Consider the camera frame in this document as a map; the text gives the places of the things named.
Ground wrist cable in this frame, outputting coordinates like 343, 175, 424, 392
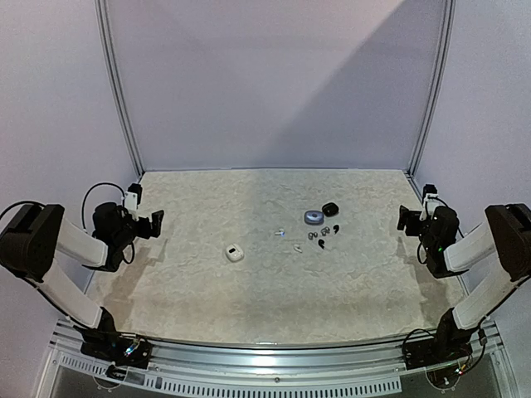
80, 182, 128, 233
435, 197, 466, 240

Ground purple round charging case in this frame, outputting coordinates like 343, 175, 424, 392
304, 211, 324, 226

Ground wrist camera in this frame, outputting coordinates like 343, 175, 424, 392
419, 184, 439, 221
122, 183, 143, 221

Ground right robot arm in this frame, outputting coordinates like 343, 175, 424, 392
397, 201, 530, 362

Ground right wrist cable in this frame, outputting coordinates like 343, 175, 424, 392
435, 197, 466, 240

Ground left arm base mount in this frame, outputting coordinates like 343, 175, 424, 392
76, 327, 153, 381

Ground right frame post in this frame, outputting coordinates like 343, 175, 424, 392
406, 0, 455, 179

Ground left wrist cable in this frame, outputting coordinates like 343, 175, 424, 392
80, 182, 128, 233

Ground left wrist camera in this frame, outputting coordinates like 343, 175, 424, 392
122, 183, 143, 221

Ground frame post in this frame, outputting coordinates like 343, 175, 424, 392
406, 0, 455, 179
95, 0, 145, 177

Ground left frame post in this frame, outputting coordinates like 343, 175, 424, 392
95, 0, 145, 177

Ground white earbud charging case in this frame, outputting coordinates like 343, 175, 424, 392
225, 244, 245, 263

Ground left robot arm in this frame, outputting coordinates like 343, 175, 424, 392
1, 201, 164, 360

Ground black charging case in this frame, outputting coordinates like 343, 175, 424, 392
321, 202, 339, 217

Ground aluminium front rail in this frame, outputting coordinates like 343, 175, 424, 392
36, 321, 519, 397

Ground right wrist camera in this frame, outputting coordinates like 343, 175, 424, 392
419, 184, 439, 221

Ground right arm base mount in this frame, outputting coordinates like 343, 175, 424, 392
401, 328, 487, 376

